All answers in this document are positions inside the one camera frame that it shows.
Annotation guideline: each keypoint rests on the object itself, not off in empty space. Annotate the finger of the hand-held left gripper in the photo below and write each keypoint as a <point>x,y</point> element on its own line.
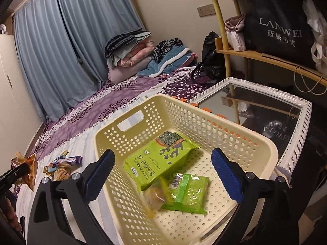
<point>14,173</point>

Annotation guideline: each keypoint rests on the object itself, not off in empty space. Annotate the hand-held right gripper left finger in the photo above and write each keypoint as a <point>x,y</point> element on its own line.
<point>99,178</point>

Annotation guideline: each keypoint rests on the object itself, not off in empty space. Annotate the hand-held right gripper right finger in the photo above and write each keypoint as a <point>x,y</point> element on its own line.
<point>226,176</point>

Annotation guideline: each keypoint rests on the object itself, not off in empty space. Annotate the golden brown snack packet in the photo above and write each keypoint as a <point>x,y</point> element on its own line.
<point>28,167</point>

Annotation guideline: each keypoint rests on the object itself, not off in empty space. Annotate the dark blue cracker packet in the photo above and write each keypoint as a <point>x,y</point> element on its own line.
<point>67,160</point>

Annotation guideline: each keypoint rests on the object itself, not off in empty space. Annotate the clear noodle snack bag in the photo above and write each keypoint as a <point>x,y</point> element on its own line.
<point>62,175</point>

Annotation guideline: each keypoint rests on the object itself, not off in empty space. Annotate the light blue waffle snack packet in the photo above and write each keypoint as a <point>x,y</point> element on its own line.
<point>52,169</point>

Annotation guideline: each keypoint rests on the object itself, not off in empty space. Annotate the square bright green snack packet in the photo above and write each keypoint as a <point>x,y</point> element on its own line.
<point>189,196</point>

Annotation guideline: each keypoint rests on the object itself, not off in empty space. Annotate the cream perforated plastic basket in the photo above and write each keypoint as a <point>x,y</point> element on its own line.
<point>265,155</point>

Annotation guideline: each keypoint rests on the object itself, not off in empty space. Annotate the beige round-label snack packet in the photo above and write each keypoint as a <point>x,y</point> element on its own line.
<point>153,196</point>

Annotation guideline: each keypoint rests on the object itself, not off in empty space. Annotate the tall green seaweed snack bag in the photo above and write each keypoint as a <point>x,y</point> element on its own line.
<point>158,163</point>

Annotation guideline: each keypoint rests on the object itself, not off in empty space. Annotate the person's left hand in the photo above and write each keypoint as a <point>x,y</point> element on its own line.
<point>9,214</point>

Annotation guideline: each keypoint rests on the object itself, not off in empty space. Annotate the white framed mirror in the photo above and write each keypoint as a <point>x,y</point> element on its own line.
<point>268,112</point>

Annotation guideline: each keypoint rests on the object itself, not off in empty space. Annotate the purple floral bedsheet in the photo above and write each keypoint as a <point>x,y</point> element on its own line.
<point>102,102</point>

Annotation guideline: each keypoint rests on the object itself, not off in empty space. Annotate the orange object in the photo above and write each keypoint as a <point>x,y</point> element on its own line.
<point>193,104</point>

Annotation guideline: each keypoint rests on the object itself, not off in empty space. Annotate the white wardrobe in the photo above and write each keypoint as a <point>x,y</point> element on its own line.
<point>15,94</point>

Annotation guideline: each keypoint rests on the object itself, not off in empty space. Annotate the black handbag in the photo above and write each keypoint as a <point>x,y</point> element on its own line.
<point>212,56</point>

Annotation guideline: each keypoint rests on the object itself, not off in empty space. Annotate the bamboo shelf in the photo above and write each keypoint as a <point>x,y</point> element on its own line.
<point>281,61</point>

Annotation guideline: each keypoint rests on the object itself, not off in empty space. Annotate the blue fleece blanket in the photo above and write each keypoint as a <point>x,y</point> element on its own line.
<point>163,63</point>

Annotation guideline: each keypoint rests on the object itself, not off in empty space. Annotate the pink floral quilt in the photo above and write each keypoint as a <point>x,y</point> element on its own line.
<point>138,53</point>

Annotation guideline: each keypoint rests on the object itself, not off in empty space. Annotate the blue-grey curtain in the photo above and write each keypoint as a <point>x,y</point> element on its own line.
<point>51,43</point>

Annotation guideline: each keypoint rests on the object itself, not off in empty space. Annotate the white folded garment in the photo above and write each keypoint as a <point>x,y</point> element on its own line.
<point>236,40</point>

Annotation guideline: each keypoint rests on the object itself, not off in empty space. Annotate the grey folded blanket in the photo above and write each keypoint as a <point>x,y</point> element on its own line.
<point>125,42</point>

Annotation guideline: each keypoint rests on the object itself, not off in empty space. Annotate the leopard print cloth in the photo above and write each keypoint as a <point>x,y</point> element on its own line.
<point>166,47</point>

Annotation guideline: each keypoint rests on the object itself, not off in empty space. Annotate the pink folded garment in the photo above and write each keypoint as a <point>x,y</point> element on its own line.
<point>235,21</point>

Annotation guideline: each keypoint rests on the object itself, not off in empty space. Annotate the black shopping bag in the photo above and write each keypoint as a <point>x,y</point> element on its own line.
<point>276,12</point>

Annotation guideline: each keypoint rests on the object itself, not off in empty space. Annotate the white tote bag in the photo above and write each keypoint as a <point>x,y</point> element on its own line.
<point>319,30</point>

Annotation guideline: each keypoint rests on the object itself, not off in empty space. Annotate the wall socket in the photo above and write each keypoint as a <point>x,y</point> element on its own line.
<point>205,10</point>

